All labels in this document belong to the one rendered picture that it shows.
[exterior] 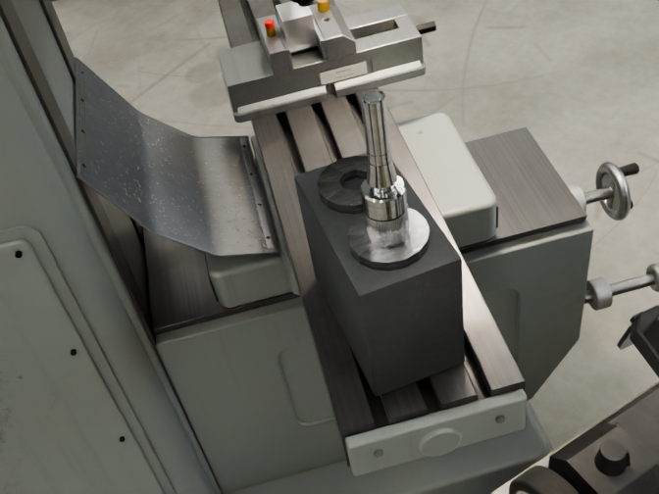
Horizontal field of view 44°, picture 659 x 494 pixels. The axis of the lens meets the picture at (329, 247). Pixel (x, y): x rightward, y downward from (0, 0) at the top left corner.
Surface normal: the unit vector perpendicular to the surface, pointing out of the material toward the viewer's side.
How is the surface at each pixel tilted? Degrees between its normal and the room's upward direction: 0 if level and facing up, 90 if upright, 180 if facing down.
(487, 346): 0
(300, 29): 90
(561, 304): 90
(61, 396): 89
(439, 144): 0
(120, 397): 89
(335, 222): 0
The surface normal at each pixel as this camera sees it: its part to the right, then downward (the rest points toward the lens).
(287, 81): 0.25, 0.67
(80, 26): -0.13, -0.70
